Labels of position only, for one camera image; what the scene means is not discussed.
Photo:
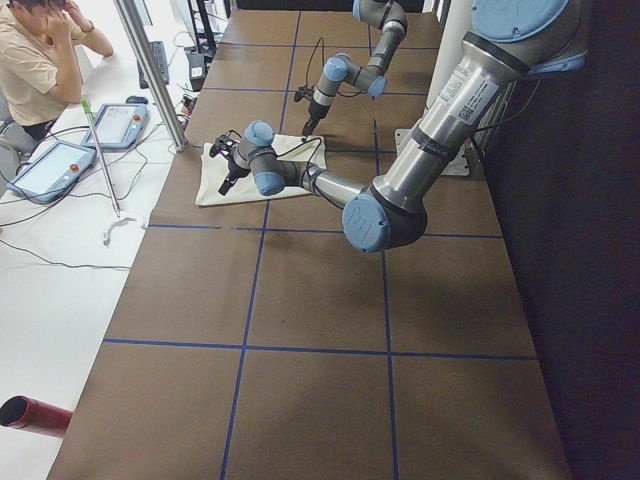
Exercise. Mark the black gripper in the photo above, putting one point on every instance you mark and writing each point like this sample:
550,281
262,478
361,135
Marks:
314,111
232,170

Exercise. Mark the cream long-sleeve cat shirt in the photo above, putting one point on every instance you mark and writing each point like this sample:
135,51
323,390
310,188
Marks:
287,148

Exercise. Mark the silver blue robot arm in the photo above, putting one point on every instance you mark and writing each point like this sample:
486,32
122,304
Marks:
507,41
390,19

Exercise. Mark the metal reacher grabber tool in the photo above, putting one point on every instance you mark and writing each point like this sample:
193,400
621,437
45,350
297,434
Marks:
120,217

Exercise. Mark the black box with white label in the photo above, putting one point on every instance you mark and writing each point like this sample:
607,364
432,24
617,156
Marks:
197,70

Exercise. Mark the upper blue teach pendant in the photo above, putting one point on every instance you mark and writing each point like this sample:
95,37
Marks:
118,125

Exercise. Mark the blue teach pendant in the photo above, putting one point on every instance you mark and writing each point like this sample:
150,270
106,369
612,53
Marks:
118,125
54,173

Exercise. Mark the black computer mouse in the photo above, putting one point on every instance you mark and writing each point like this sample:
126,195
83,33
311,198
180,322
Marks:
136,99

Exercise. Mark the black keyboard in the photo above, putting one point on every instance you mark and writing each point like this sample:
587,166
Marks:
159,57

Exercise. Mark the lower blue teach pendant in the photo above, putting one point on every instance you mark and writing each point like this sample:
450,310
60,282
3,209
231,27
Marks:
54,173

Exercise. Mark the person in beige shirt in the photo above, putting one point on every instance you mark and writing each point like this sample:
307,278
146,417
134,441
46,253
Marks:
40,73

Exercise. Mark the red fire extinguisher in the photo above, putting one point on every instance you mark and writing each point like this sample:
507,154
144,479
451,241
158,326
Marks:
31,415

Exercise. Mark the aluminium frame post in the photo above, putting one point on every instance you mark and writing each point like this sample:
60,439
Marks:
140,44

